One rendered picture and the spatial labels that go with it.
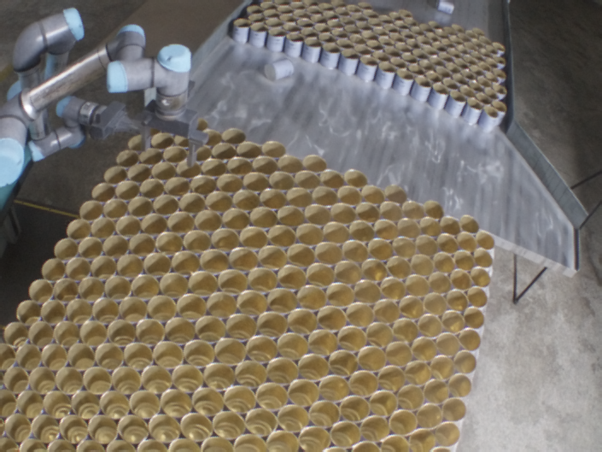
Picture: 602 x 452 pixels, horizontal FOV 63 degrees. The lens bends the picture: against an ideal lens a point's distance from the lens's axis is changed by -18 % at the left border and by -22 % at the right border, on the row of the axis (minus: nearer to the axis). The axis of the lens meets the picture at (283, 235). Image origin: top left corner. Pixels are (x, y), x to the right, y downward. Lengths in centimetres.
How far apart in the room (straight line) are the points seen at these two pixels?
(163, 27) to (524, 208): 287
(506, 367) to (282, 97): 177
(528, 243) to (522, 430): 126
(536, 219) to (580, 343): 148
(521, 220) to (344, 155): 64
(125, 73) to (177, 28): 280
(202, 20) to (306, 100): 226
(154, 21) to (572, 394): 366
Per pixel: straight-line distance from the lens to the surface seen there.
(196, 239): 149
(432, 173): 190
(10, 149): 138
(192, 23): 411
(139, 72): 126
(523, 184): 208
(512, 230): 190
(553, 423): 302
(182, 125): 136
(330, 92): 205
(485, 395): 284
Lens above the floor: 236
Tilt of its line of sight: 53 degrees down
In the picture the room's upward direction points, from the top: 13 degrees clockwise
